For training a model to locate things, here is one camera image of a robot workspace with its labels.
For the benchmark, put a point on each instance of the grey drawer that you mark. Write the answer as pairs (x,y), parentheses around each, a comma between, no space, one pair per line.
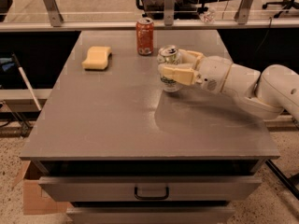
(121,188)
(151,215)

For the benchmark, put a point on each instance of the crushed white 7up can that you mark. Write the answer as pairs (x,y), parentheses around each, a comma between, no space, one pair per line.
(168,54)

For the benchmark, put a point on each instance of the grey railing post left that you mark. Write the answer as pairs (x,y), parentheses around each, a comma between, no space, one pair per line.
(55,17)

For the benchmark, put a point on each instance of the white pole with black grip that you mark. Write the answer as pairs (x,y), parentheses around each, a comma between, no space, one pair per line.
(26,81)

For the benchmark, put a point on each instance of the grey railing post middle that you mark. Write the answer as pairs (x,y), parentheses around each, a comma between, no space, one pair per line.
(169,12)

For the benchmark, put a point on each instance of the yellow sponge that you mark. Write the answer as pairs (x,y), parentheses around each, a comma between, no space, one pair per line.
(97,58)

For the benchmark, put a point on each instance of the orange soda can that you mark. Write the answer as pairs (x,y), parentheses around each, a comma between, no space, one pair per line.
(144,36)

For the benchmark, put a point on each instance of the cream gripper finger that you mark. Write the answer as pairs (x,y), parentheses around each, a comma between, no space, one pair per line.
(191,57)
(182,73)

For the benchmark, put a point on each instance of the cardboard box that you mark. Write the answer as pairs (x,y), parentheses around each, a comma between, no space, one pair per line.
(36,201)

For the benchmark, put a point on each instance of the black rolling chair base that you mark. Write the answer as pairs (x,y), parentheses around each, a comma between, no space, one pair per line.
(286,5)

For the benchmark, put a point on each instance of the black drawer handle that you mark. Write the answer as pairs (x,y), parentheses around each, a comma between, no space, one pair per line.
(151,194)

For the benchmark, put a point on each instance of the grey railing post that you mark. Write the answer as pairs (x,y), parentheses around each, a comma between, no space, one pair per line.
(169,12)
(242,14)
(55,17)

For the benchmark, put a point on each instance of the grey lower drawer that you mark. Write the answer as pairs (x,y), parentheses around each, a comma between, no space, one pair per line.
(151,215)

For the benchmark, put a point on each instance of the crumpled clear plastic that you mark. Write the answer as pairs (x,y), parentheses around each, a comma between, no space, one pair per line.
(208,16)

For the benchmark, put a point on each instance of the grey top drawer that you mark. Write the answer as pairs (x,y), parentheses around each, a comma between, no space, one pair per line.
(121,188)

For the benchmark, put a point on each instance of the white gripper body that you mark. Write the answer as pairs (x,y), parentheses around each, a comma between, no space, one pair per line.
(213,73)

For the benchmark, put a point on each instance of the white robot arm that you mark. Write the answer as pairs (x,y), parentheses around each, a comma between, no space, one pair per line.
(263,94)

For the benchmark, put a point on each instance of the grey railing post right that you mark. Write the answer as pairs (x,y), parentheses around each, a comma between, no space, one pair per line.
(242,14)

